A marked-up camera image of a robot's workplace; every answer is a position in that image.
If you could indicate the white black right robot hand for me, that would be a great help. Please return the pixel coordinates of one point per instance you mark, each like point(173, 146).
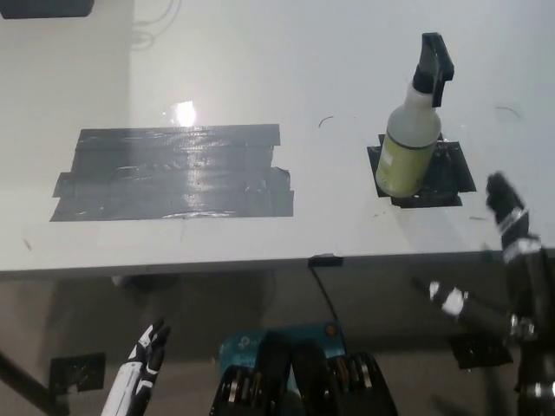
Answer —
point(531, 286)

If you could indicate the small black tape square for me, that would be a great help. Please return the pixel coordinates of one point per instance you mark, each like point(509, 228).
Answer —
point(451, 173)

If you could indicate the large grey duct tape patch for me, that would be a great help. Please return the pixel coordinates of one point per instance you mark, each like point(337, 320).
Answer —
point(173, 177)

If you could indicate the black box on table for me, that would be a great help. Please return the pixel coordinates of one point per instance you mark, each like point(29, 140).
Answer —
point(43, 8)

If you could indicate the translucent spray bottle black trigger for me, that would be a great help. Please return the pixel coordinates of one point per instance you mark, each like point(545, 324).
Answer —
point(407, 151)

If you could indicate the black clip on table edge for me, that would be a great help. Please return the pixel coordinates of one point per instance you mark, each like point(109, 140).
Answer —
point(325, 260)

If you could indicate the teal router box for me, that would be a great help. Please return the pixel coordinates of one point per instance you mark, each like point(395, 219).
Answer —
point(243, 344)

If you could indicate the dark metal table leg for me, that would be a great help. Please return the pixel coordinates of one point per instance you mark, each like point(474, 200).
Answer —
point(30, 381)

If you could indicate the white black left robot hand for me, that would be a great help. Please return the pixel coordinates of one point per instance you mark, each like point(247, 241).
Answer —
point(139, 368)

